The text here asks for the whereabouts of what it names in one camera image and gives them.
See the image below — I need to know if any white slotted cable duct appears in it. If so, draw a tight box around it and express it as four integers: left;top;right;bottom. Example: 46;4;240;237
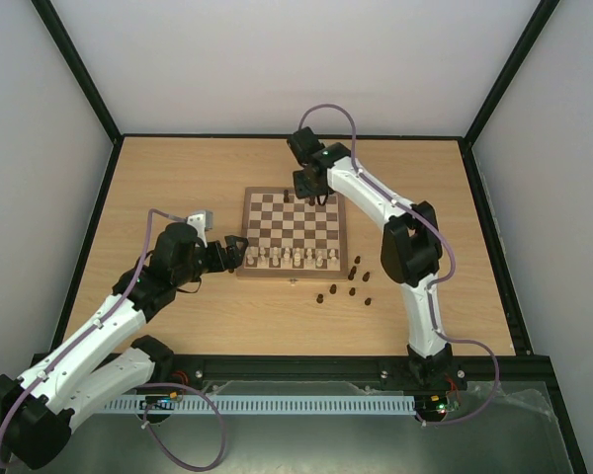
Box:
100;395;415;416

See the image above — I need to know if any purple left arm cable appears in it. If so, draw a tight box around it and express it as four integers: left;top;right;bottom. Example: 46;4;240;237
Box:
0;208;194;470

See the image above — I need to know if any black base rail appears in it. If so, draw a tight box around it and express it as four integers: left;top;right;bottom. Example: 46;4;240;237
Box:
88;353;554;391

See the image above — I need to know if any black frame post right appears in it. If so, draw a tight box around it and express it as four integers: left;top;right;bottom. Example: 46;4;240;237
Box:
464;0;560;148

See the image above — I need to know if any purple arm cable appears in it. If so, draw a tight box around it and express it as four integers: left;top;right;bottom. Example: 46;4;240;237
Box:
0;208;194;470
297;103;500;428

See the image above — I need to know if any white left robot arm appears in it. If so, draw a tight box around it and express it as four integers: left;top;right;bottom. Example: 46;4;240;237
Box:
0;214;248;469

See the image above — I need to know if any black frame post left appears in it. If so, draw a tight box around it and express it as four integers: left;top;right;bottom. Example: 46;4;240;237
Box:
31;0;122;144

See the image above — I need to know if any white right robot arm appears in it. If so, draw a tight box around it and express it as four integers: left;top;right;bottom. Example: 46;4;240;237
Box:
287;127;452;387

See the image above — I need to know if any wooden chess board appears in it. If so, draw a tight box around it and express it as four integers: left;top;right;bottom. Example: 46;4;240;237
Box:
236;187;349;280

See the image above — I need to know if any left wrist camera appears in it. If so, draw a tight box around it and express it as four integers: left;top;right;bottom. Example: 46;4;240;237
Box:
186;209;213;233

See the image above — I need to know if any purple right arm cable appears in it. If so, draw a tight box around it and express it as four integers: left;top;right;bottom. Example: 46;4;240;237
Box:
297;103;500;428

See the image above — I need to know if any black frame post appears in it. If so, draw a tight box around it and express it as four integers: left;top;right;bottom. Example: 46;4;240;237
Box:
464;0;560;148
31;0;122;144

